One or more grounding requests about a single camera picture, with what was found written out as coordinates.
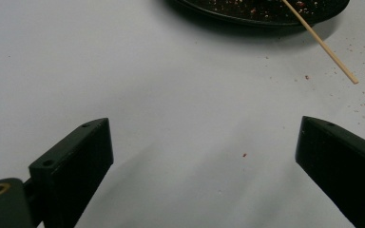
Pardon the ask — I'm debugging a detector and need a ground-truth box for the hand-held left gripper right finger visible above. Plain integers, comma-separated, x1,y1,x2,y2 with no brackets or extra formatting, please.
295,115,365,228

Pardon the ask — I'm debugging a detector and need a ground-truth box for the wooden skewer stick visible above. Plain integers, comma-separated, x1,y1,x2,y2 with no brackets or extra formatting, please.
281,0,360,86

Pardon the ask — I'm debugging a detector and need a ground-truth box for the black plate with spice crumbs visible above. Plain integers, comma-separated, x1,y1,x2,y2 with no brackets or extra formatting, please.
174,0,351,28

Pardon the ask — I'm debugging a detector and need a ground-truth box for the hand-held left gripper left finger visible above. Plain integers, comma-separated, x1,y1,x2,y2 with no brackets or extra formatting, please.
28,117,115,228

